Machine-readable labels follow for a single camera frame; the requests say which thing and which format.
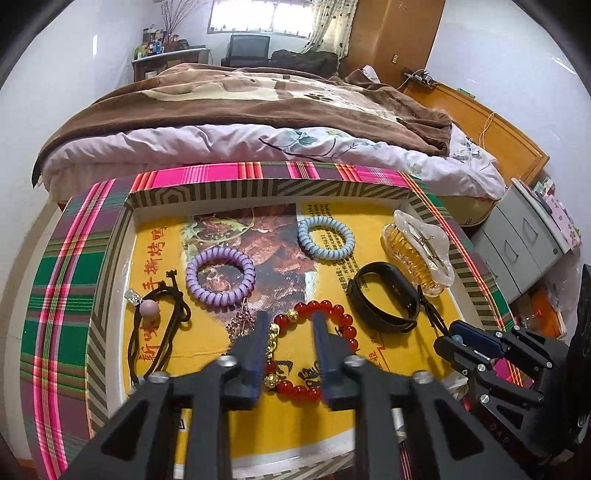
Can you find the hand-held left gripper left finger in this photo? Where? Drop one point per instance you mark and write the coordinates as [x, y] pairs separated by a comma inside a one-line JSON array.
[[257, 353]]

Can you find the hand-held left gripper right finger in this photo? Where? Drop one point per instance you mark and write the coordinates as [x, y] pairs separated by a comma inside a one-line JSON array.
[[324, 357]]

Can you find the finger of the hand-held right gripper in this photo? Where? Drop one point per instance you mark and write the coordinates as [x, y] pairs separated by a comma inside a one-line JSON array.
[[475, 337], [461, 357]]

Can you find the black wristband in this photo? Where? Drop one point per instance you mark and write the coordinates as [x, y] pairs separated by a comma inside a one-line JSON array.
[[364, 305]]

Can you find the pearl white hair claw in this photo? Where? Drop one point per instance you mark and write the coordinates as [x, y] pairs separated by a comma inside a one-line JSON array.
[[434, 249]]

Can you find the striped cardboard box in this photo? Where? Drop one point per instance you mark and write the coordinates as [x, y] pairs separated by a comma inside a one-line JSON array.
[[207, 191]]

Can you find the grey filing cabinet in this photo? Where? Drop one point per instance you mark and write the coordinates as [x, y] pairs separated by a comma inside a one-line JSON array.
[[521, 249]]

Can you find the yellow bed base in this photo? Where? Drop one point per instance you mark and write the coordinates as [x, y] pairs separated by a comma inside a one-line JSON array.
[[466, 210]]

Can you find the small boxes on cabinet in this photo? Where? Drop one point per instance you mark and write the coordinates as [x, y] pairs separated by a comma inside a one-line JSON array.
[[561, 217]]

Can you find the yellow printed sheet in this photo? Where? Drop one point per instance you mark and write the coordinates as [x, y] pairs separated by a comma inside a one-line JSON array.
[[152, 249]]

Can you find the wooden headboard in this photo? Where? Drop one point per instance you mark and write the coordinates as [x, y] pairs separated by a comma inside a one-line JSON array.
[[498, 134]]

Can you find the white floral quilt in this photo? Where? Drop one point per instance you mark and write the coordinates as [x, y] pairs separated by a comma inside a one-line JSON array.
[[184, 143]]

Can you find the brown blanket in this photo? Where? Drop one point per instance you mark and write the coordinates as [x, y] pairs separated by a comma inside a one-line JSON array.
[[184, 92]]

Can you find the white pillow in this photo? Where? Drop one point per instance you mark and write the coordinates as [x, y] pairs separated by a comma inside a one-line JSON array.
[[371, 74]]

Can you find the dark cloth pile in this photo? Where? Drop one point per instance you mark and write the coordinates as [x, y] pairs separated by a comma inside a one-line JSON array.
[[304, 62]]

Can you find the black office chair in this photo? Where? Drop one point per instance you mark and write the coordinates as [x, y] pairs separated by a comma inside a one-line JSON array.
[[247, 48]]

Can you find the wooden desk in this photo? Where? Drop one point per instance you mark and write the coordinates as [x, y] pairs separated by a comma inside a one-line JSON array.
[[152, 67]]

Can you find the wooden wardrobe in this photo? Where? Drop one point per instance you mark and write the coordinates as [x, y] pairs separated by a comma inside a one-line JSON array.
[[392, 37]]

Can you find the row of bottles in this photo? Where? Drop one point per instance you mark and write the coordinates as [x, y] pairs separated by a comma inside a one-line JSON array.
[[154, 46]]

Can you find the patterned curtain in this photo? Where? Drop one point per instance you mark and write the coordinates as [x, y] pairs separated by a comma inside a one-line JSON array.
[[330, 27]]

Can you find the window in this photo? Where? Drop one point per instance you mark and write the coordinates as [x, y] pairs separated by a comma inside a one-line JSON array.
[[258, 16]]

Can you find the dried branches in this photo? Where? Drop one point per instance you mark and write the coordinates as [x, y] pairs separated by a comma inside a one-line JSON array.
[[173, 18]]

